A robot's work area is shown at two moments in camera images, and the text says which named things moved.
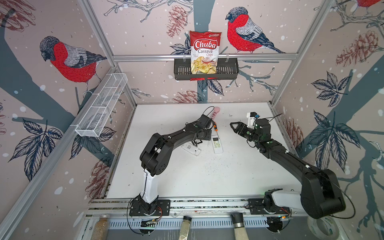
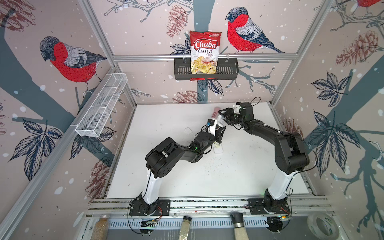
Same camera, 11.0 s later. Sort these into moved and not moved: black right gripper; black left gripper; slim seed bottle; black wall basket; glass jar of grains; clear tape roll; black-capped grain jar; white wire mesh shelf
Moved: black right gripper; black left gripper
Not moved: slim seed bottle; clear tape roll; glass jar of grains; black wall basket; black-capped grain jar; white wire mesh shelf
